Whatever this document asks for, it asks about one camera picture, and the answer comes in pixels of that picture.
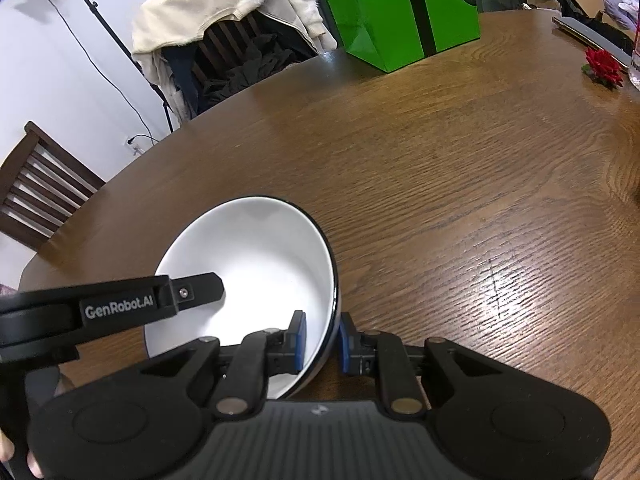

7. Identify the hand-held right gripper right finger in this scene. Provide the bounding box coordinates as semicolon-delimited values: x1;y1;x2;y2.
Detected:
339;312;503;418

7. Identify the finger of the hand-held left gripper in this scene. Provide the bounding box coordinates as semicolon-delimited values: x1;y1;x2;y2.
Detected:
155;272;224;317

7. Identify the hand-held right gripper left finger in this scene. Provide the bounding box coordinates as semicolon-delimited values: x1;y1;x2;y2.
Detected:
140;310;307;418

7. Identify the white bowl black rim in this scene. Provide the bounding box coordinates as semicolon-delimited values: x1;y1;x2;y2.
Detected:
143;195;342;401

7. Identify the person's left hand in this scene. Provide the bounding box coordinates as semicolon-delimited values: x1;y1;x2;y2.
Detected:
0;430;46;480

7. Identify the dark wooden slatted chair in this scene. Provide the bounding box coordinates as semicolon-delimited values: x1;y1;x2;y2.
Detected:
0;121;107;252

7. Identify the dark blue garment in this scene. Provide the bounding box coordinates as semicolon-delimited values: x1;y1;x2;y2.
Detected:
167;47;201;116

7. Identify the black crumpled garment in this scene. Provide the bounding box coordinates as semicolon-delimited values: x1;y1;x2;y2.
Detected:
200;35;321;113

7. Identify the wooden chair with cushion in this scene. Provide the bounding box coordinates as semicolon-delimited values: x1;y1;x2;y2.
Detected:
192;10;321;116

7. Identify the black tripod stand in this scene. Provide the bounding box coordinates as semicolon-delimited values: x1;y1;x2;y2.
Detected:
20;0;173;133

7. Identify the green paper bag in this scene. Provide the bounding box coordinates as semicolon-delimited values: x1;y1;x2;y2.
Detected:
311;0;482;74

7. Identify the red artificial flower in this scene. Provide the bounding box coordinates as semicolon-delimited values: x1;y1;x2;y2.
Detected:
581;47;626;90

